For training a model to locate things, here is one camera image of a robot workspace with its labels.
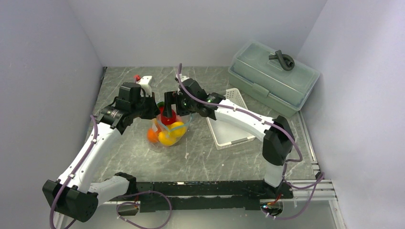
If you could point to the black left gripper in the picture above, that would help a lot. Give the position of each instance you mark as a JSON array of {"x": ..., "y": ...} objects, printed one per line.
[{"x": 154, "y": 109}]

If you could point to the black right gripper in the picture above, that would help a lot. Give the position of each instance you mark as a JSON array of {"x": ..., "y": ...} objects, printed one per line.
[{"x": 172, "y": 98}]

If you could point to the red toy strawberry with leaves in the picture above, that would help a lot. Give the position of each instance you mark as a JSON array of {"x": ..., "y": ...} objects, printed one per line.
[{"x": 164, "y": 119}]

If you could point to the yellow toy lemon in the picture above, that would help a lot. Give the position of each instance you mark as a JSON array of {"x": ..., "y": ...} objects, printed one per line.
[{"x": 177, "y": 129}]

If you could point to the clear zip top bag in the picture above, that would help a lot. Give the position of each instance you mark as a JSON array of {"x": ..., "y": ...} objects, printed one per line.
[{"x": 157, "y": 125}]

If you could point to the orange toy tangerine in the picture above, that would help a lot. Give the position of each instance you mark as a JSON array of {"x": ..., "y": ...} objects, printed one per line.
[{"x": 152, "y": 136}]

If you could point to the white perforated plastic basket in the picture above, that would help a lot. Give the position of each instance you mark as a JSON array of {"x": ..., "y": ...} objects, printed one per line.
[{"x": 224, "y": 134}]

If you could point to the yellow toy fruit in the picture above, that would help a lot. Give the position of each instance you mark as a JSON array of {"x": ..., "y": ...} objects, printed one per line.
[{"x": 165, "y": 139}]

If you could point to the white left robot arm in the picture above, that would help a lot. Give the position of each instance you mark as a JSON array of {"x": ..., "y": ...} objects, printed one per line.
[{"x": 73, "y": 193}]

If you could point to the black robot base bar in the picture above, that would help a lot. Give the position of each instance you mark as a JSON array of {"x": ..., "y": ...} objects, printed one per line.
[{"x": 195, "y": 195}]

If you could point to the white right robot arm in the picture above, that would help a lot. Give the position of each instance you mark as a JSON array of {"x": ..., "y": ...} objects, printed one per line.
[{"x": 274, "y": 133}]

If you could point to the green storage box clear lid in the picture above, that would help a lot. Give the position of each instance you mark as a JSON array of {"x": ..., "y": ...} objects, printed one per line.
[{"x": 272, "y": 77}]

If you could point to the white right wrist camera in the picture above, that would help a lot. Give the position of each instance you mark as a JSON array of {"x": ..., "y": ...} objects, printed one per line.
[{"x": 181, "y": 78}]

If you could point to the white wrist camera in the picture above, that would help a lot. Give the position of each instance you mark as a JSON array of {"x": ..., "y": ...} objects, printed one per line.
[
  {"x": 145, "y": 83},
  {"x": 181, "y": 78}
]

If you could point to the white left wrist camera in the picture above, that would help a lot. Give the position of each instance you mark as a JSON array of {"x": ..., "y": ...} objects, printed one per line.
[{"x": 145, "y": 83}]

